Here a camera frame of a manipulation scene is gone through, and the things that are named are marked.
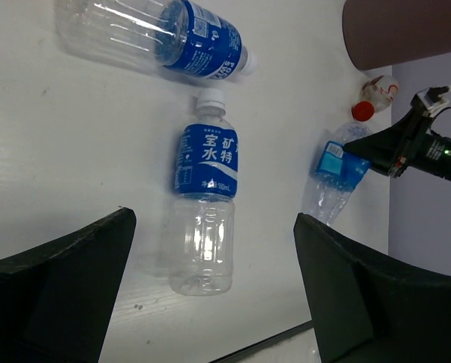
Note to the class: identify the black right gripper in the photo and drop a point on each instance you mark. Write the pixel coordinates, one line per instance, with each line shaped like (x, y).
(388, 150)

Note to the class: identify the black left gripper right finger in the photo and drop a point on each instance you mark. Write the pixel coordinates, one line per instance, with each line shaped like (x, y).
(367, 306)

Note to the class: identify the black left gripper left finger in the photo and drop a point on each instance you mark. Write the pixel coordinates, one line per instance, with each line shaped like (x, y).
(56, 299)

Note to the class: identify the crushed bottle blue cap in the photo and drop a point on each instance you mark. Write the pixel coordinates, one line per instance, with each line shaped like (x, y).
(336, 174)

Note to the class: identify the blue label bottle white cap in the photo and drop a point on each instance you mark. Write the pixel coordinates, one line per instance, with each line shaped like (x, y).
(202, 217)

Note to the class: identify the blue label bottle horizontal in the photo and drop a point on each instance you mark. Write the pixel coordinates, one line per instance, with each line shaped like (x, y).
(180, 36)

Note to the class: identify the brown waste bin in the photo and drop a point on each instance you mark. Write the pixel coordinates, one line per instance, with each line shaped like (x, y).
(384, 33)

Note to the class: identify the red cap small bottle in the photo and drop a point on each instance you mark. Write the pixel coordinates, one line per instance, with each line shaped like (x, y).
(376, 95)

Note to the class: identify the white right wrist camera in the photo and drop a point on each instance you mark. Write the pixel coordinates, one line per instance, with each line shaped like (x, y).
(433, 100)

